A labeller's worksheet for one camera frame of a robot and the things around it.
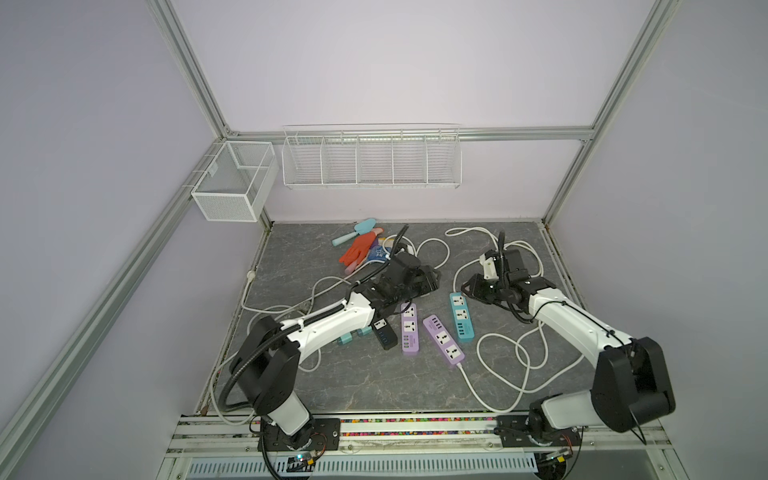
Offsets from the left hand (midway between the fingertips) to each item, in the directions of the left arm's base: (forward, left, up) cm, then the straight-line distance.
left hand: (438, 281), depth 81 cm
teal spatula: (+39, +23, -19) cm, 49 cm away
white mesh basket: (+39, +62, +7) cm, 73 cm away
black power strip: (-7, +16, -16) cm, 24 cm away
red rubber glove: (+27, +23, -16) cm, 39 cm away
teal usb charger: (-7, +27, -17) cm, 33 cm away
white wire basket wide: (+42, +18, +12) cm, 47 cm away
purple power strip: (-6, +8, -16) cm, 19 cm away
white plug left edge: (+21, +64, -21) cm, 71 cm away
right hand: (+1, -9, -7) cm, 12 cm away
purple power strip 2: (-10, -2, -16) cm, 19 cm away
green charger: (-6, +21, -16) cm, 27 cm away
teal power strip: (-6, -8, -16) cm, 19 cm away
